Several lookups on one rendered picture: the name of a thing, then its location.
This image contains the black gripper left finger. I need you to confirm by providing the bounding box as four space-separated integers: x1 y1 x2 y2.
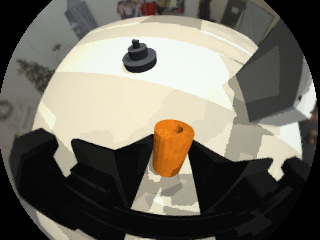
71 135 155 208

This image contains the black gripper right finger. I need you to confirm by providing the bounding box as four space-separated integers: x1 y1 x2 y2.
188 140 273 215

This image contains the orange knob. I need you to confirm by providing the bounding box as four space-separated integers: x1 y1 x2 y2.
152 120 195 177

